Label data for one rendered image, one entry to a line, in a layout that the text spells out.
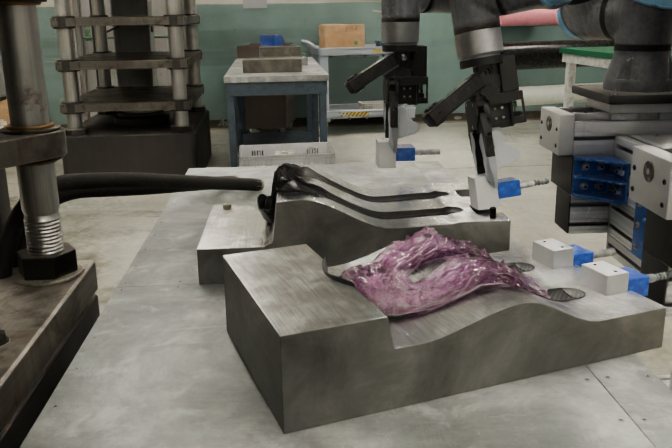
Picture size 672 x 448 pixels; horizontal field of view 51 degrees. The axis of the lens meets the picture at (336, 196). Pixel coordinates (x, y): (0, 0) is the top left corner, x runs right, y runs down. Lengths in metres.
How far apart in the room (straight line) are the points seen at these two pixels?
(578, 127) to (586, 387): 0.85
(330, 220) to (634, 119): 0.81
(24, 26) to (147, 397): 0.63
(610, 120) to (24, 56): 1.17
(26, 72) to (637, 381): 0.97
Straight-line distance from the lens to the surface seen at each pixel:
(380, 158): 1.45
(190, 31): 6.14
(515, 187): 1.21
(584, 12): 1.76
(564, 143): 1.63
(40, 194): 1.26
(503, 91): 1.21
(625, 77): 1.69
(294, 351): 0.73
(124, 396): 0.87
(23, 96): 1.23
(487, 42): 1.18
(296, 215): 1.11
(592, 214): 1.69
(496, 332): 0.83
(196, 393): 0.85
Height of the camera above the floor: 1.22
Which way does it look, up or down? 15 degrees down
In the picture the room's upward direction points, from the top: 1 degrees counter-clockwise
